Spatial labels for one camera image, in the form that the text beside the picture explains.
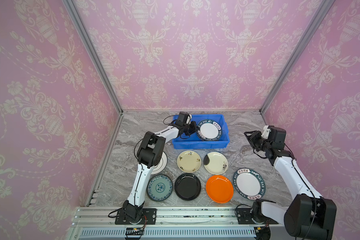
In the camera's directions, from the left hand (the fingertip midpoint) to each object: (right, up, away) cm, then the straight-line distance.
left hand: (200, 128), depth 102 cm
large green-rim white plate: (+25, -31, -18) cm, 44 cm away
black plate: (-10, -32, -19) cm, 38 cm away
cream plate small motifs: (-9, -21, -9) cm, 24 cm away
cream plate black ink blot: (+8, -21, -10) cm, 25 cm away
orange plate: (+8, -33, -20) cm, 39 cm away
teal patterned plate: (-25, -33, -18) cm, 45 cm away
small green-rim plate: (0, -5, -2) cm, 6 cm away
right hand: (+23, -2, -18) cm, 30 cm away
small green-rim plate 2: (+6, -1, +2) cm, 7 cm away
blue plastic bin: (-5, -9, -2) cm, 11 cm away
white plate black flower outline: (-25, -23, -11) cm, 36 cm away
